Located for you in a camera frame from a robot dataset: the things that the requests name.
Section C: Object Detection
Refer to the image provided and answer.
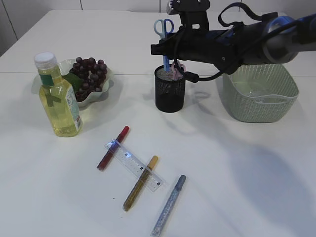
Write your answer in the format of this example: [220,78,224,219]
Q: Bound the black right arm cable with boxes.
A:
[172,2,316,83]

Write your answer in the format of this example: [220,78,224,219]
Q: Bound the clear plastic sheet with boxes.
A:
[242,84,278,103]

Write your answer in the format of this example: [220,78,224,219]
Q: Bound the gold glitter glue pen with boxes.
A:
[123,156,158,212]

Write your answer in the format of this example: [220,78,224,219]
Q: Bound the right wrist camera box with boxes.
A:
[166,0,210,15]

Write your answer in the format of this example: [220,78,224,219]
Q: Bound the silver glitter glue pen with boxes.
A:
[151,175,186,237]

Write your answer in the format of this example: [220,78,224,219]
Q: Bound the red glitter glue pen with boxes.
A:
[97,126,130,171]

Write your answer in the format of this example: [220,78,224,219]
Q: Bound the black mesh pen holder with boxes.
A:
[154,65,186,113]

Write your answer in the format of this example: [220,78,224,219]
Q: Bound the clear plastic ruler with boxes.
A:
[105,140,164,192]

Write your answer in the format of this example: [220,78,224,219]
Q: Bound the purple artificial grape bunch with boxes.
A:
[62,57,109,103]

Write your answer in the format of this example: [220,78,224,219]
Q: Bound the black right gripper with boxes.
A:
[151,9,222,65]

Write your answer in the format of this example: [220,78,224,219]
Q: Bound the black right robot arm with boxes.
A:
[151,14,316,75]

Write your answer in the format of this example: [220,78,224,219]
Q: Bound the green plastic woven basket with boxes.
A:
[222,64,299,123]

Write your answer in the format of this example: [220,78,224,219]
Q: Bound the yellow tea drink bottle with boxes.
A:
[34,52,82,137]

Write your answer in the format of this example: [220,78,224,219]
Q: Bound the blue capped scissors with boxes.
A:
[153,19,174,72]

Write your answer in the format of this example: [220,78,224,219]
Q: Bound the pink capped scissors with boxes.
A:
[171,60,186,80]

